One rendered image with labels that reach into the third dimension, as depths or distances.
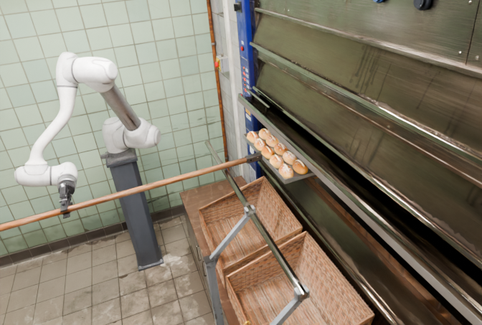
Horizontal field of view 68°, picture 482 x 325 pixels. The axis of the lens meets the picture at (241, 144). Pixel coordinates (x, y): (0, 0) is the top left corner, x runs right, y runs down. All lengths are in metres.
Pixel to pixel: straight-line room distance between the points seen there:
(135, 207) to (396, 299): 1.86
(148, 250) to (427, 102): 2.42
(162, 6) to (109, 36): 0.44
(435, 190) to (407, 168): 0.11
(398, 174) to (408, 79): 0.31
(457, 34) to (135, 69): 2.32
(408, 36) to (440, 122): 0.26
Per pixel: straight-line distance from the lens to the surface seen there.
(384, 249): 1.49
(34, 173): 2.11
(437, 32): 1.08
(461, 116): 1.04
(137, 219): 2.83
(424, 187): 1.20
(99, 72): 1.98
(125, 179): 2.63
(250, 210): 1.62
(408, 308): 1.54
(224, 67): 2.68
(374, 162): 1.33
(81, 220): 3.49
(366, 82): 1.28
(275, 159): 1.86
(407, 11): 1.15
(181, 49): 2.93
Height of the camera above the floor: 2.20
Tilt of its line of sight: 29 degrees down
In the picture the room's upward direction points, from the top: 5 degrees counter-clockwise
